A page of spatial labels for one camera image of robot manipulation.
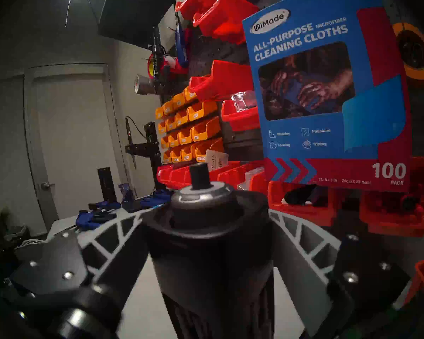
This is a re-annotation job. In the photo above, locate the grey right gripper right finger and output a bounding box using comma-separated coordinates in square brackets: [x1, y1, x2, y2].
[269, 209, 412, 339]

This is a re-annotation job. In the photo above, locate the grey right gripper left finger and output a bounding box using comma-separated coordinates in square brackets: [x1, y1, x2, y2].
[11, 211, 152, 309]

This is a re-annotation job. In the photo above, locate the black electric screwdriver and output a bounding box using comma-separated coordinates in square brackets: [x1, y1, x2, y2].
[141, 163, 274, 339]

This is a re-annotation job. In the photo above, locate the black cylinder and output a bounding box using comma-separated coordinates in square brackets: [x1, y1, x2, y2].
[97, 167, 118, 203]

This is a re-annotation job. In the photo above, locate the black white small tool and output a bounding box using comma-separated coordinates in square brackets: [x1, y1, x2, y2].
[282, 184, 318, 206]

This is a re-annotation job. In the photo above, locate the black tool stand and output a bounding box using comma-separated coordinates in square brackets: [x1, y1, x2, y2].
[125, 117, 163, 194]

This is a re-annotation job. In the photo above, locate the clear plastic parts bag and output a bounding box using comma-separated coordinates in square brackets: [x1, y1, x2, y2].
[231, 91, 258, 113]
[246, 167, 266, 191]

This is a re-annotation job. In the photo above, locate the grey door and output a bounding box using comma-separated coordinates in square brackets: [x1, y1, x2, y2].
[24, 64, 128, 233]

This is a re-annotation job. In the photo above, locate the blue cleaning cloths box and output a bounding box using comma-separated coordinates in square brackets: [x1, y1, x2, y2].
[242, 0, 412, 192]

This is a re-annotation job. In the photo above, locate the white paper packet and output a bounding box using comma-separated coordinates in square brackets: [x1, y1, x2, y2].
[206, 149, 229, 171]

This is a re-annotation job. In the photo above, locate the red yellow tape roll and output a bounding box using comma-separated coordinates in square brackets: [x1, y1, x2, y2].
[147, 53, 163, 79]

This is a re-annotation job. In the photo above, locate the red white tape roll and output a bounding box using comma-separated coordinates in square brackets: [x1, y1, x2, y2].
[163, 56, 188, 76]

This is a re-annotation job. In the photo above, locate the black caulking gun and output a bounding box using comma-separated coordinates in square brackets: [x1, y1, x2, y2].
[150, 26, 170, 95]

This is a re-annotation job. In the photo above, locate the black grey overhead shelf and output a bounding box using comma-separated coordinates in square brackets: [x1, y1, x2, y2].
[98, 0, 184, 50]

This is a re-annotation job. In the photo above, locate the orange tape roll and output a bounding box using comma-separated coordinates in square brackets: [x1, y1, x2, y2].
[392, 22, 424, 81]

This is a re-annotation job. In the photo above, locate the grey duct tape roll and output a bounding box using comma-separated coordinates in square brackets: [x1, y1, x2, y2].
[134, 75, 158, 95]

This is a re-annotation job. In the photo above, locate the black pegboard wall panel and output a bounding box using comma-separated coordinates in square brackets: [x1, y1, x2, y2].
[155, 0, 424, 173]

